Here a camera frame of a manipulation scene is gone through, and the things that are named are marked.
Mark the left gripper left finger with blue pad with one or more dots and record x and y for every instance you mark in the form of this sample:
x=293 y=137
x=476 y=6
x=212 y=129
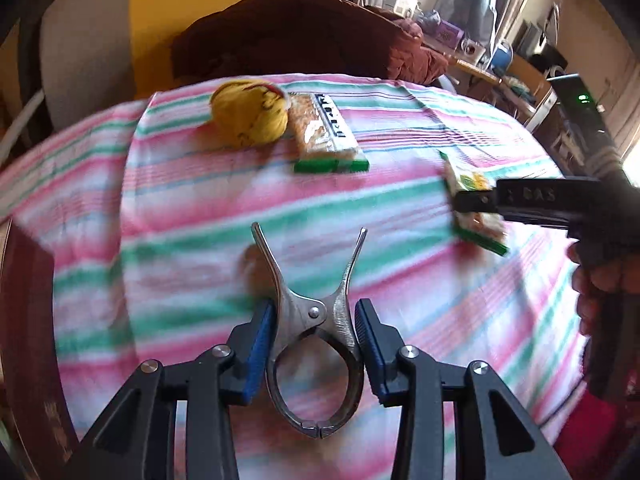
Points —
x=134 y=436

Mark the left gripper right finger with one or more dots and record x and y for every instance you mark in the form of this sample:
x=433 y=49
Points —
x=495 y=436

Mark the large metal clip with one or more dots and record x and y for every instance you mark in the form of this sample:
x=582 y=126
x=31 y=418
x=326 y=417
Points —
x=300 y=317

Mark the person right hand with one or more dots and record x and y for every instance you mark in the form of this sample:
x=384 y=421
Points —
x=593 y=285

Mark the gold metal tin box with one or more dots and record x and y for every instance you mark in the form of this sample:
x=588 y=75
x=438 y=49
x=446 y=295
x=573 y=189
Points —
x=37 y=435

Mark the pink plush item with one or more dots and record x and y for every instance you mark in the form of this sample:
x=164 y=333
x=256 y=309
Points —
x=595 y=435

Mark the cluttered side desk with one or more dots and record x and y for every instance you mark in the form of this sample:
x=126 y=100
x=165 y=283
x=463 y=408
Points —
x=497 y=75

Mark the striped pink green tablecloth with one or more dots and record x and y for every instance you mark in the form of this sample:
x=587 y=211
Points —
x=148 y=222

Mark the green white snack packet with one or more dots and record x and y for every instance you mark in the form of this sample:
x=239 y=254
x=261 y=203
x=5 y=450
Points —
x=325 y=143

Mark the yellow knitted pouch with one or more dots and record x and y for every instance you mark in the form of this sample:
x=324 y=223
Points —
x=249 y=113

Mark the dark red blanket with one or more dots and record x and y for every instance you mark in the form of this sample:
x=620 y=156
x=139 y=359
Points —
x=270 y=37

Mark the grey yellow blue armchair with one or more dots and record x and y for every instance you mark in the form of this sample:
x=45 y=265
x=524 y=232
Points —
x=63 y=60

